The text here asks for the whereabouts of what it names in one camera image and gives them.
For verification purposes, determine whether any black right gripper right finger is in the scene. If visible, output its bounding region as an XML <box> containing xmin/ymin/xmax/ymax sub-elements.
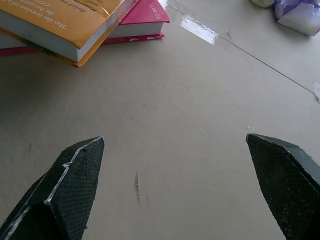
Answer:
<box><xmin>245</xmin><ymin>132</ymin><xmax>320</xmax><ymax>240</ymax></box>

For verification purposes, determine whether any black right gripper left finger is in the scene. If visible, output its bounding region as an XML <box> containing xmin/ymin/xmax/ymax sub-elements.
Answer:
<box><xmin>0</xmin><ymin>136</ymin><xmax>105</xmax><ymax>240</ymax></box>

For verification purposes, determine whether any orange paperback book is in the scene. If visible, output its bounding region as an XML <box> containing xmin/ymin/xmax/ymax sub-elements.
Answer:
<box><xmin>0</xmin><ymin>0</ymin><xmax>141</xmax><ymax>68</ymax></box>

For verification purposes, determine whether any magenta hardcover book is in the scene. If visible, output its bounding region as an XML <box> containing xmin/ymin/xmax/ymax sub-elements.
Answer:
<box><xmin>0</xmin><ymin>0</ymin><xmax>171</xmax><ymax>57</ymax></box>

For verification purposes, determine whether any white and purple plastic packet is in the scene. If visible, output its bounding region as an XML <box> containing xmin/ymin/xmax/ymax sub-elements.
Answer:
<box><xmin>272</xmin><ymin>0</ymin><xmax>320</xmax><ymax>37</ymax></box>

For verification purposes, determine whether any clear tape strip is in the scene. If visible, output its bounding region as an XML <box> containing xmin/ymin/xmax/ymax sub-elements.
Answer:
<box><xmin>179</xmin><ymin>15</ymin><xmax>219</xmax><ymax>46</ymax></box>

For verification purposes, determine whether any white round object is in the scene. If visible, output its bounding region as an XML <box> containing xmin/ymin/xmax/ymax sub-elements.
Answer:
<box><xmin>249</xmin><ymin>0</ymin><xmax>275</xmax><ymax>8</ymax></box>

